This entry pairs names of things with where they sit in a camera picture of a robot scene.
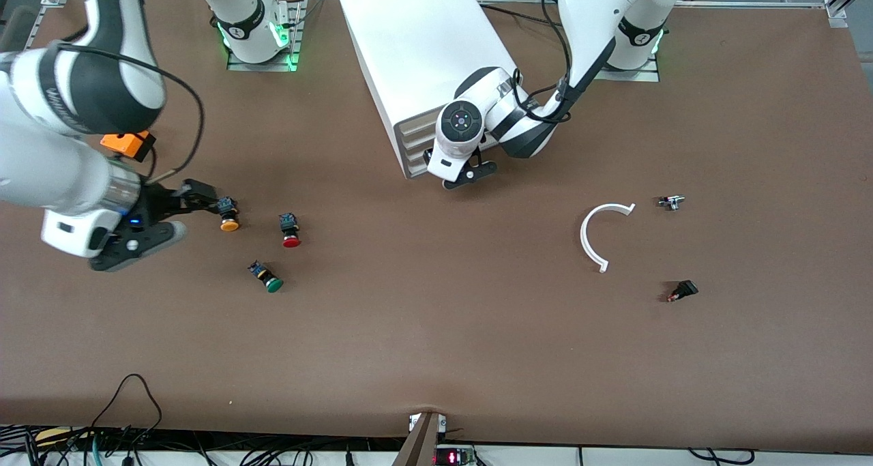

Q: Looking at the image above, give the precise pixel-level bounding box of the tangled black cable bundle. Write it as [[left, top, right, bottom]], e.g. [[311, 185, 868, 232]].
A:
[[0, 424, 410, 466]]

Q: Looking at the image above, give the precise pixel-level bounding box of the brown camera mount beam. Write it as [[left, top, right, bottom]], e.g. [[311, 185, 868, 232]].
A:
[[391, 411, 449, 466]]

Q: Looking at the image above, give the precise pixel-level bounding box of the looped thin black cable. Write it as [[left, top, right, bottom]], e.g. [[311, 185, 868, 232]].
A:
[[91, 374, 164, 450]]

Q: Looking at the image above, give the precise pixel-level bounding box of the black square push button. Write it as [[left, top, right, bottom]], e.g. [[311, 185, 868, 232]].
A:
[[666, 280, 700, 304]]

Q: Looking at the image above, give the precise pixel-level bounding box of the green push button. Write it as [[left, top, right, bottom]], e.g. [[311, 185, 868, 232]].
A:
[[246, 259, 285, 294]]

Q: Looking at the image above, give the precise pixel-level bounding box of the black cable on table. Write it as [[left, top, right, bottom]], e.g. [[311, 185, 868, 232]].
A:
[[477, 1, 567, 27]]

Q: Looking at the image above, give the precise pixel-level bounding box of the orange box with black base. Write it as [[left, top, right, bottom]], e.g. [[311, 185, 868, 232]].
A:
[[100, 130, 157, 163]]

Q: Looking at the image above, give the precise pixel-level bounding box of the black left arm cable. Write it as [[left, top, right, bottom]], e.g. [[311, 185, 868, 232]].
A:
[[508, 0, 615, 124]]

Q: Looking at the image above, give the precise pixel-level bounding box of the white semicircular bracket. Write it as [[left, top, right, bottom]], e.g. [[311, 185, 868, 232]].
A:
[[580, 203, 637, 274]]

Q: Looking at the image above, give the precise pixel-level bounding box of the yellow push button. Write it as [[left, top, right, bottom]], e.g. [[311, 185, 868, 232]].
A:
[[217, 196, 241, 233]]

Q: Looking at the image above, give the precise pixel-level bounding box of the red push button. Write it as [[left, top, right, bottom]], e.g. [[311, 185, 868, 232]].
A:
[[279, 212, 302, 248]]

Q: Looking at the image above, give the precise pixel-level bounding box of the aluminium table edge rail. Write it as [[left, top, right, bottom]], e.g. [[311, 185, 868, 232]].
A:
[[24, 2, 48, 50]]

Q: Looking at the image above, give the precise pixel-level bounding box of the red LED display module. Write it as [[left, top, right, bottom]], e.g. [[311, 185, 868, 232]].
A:
[[434, 445, 477, 466]]

